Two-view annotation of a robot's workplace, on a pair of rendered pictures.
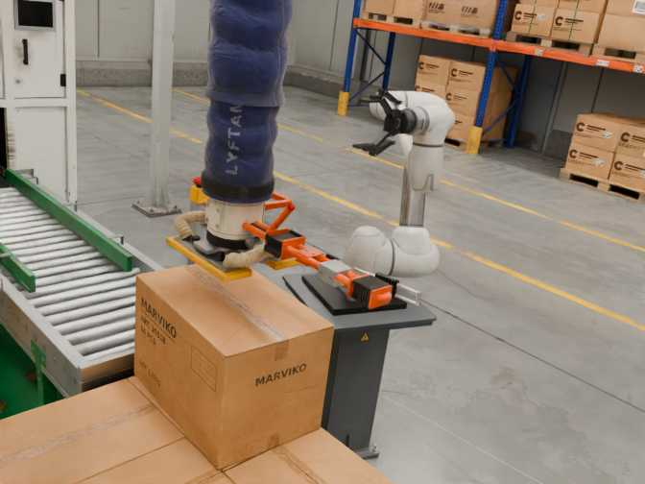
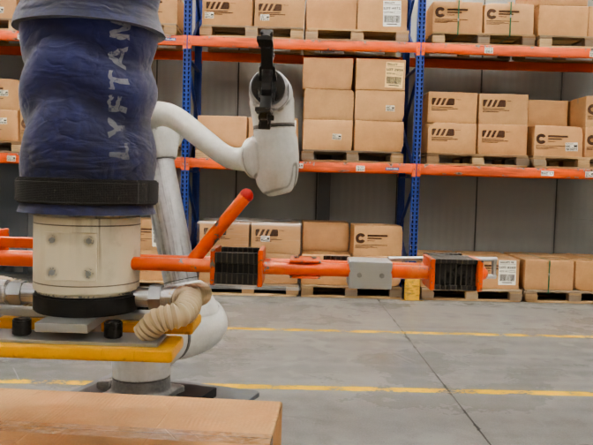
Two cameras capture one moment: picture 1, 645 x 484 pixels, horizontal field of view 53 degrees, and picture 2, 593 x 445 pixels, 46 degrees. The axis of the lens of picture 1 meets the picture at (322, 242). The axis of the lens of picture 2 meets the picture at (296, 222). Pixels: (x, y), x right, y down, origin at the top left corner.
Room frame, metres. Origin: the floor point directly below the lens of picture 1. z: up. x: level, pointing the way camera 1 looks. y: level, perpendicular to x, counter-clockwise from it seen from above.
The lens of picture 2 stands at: (0.88, 0.85, 1.37)
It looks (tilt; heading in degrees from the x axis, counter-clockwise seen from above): 3 degrees down; 315
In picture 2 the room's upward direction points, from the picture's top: 2 degrees clockwise
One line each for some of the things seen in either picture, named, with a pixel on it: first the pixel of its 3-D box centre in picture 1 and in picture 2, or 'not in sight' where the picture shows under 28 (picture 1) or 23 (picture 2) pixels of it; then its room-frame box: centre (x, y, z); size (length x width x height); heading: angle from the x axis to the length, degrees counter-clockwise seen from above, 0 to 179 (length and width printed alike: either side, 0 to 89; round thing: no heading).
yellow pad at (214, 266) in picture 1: (207, 252); (67, 335); (1.87, 0.35, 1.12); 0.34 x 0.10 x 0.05; 45
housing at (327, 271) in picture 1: (334, 273); (368, 273); (1.61, -0.04, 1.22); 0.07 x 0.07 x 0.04; 45
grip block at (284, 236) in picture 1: (284, 243); (238, 265); (1.76, 0.11, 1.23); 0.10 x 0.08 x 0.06; 135
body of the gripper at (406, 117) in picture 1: (396, 122); (267, 85); (2.02, -0.18, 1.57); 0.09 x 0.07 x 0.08; 135
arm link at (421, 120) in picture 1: (412, 121); (269, 89); (2.07, -0.23, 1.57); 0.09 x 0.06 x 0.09; 45
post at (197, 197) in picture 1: (194, 282); not in sight; (2.94, 0.61, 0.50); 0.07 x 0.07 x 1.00; 46
